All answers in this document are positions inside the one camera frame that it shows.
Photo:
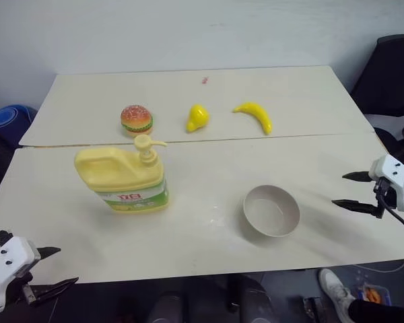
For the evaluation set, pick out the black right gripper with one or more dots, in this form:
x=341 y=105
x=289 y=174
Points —
x=385 y=193

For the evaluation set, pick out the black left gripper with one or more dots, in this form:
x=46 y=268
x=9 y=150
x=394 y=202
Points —
x=18 y=281

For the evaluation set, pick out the beige round bowl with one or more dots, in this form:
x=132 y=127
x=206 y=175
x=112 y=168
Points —
x=272 y=210

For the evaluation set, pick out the yellow detergent pump bottle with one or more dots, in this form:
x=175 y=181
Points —
x=121 y=175

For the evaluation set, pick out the white sneaker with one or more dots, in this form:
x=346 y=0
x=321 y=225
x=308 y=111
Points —
x=335 y=286

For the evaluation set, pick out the blue tray with orange items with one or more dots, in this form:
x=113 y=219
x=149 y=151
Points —
x=373 y=292

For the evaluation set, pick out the black office chair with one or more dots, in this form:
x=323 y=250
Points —
x=387 y=74

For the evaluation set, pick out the black trouser leg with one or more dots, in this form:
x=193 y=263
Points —
x=380 y=311

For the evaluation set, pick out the yellow toy banana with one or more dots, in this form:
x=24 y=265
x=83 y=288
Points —
x=257 y=114

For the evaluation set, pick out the blue round stool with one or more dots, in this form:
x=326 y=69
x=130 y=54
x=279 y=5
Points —
x=10 y=121

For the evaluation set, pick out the toy hamburger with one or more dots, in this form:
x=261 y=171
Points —
x=136 y=119

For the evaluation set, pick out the yellow toy pear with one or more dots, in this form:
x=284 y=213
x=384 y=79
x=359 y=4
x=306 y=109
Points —
x=196 y=117

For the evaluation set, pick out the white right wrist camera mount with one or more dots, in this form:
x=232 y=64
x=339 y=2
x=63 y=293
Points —
x=392 y=170

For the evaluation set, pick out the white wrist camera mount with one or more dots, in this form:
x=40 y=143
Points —
x=392 y=170
x=10 y=254

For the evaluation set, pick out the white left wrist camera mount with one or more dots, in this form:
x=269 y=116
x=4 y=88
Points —
x=10 y=254

